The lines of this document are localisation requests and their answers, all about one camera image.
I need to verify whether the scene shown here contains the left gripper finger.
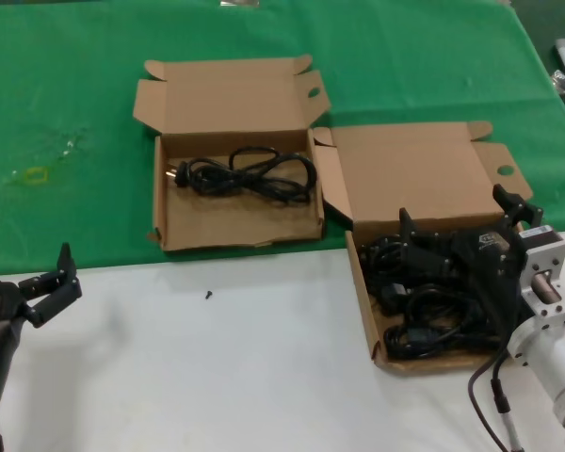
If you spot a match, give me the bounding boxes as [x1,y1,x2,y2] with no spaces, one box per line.
[25,277,84,330]
[18,242,79,301]

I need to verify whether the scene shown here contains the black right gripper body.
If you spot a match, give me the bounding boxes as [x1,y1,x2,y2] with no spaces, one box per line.
[451,220,526,341]

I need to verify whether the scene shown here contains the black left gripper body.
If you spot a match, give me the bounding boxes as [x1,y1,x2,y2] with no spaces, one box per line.
[0,280,22,327]

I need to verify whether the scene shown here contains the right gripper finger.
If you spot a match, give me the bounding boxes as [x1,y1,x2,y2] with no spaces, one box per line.
[492,183,545,233]
[397,205,454,284]

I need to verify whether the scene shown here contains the open brown cardboard box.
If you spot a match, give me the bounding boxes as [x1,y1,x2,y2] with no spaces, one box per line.
[313,121,534,378]

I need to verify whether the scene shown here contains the cardboard box with torn rim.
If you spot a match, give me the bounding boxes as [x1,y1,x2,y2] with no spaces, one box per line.
[132,55,331,254]

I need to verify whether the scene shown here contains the clear plastic scrap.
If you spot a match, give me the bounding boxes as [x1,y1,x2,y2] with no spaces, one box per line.
[58,134,85,160]

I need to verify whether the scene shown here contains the green table cloth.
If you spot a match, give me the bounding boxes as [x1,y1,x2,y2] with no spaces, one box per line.
[0,0,565,278]

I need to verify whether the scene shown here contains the yellow-green plastic ring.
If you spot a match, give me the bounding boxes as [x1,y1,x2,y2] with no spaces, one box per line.
[22,167,50,186]

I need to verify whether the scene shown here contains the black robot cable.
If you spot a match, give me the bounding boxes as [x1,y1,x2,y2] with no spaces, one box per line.
[467,350,509,452]

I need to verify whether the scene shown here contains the cable with grey connector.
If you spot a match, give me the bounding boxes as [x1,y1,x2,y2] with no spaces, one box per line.
[491,376,524,452]

